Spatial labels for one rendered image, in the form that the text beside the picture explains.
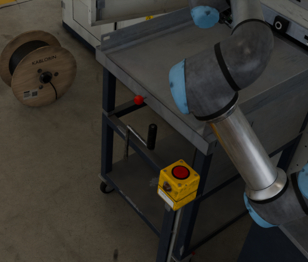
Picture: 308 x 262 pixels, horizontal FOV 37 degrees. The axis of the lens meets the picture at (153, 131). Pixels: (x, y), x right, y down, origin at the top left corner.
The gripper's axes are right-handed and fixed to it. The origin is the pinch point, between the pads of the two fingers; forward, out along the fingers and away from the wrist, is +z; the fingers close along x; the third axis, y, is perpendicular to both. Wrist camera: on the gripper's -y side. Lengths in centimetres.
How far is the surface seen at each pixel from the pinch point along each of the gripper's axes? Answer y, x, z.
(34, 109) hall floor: -97, -110, 26
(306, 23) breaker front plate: 1.0, 16.8, 31.9
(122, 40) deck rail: -24.7, -32.5, -15.4
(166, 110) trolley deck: 14.9, -36.6, -15.9
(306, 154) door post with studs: 25, -23, 65
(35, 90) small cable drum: -98, -98, 19
